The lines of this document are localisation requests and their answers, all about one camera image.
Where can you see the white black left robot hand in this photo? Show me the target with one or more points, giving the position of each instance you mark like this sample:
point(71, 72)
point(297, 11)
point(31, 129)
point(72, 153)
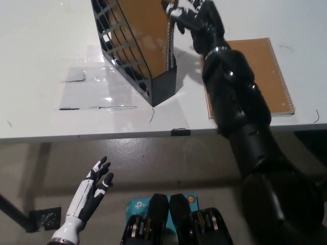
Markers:
point(79, 201)

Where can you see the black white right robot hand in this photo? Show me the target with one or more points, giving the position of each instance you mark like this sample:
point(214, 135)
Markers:
point(207, 28)

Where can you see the brown spiral notebook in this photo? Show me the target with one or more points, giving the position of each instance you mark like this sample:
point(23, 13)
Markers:
point(148, 33)
point(268, 74)

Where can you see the black lattice book holder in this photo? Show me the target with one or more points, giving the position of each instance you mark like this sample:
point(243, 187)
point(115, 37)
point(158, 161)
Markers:
point(164, 86)

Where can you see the teal router box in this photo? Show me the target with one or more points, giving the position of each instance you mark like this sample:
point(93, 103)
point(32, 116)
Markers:
point(136, 205)

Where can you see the black robot body blocks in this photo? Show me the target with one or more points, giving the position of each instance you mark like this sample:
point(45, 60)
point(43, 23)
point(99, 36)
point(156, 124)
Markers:
point(178, 229)

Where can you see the black table edge clip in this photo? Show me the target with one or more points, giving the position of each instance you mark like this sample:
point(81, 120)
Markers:
point(180, 131)

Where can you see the clear plastic sheet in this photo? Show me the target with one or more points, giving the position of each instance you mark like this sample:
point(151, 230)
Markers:
point(102, 86)

